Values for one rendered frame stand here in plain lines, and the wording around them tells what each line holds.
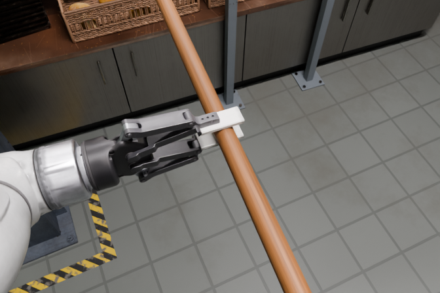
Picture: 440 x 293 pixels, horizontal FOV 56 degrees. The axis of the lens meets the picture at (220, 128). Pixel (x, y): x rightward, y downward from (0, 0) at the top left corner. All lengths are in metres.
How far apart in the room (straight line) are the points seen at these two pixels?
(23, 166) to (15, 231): 0.14
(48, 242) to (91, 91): 0.68
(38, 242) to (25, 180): 1.44
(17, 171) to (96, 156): 0.10
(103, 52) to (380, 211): 1.41
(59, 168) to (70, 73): 1.31
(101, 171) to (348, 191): 1.60
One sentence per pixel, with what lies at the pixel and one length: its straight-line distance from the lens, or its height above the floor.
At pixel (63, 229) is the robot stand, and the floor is 0.01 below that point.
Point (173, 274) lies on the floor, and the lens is 1.85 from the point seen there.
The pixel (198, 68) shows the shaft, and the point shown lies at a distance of 0.70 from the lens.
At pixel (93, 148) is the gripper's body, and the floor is 1.29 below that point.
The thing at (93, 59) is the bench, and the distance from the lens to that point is 1.83.
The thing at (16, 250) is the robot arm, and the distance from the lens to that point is 0.48.
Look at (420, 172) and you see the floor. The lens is 2.24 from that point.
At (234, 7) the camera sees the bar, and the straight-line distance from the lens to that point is 1.78.
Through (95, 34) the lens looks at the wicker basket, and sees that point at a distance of 1.82.
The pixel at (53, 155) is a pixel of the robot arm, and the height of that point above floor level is 1.30.
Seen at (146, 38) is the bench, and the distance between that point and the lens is 1.81.
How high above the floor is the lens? 1.78
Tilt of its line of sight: 55 degrees down
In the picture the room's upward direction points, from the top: straight up
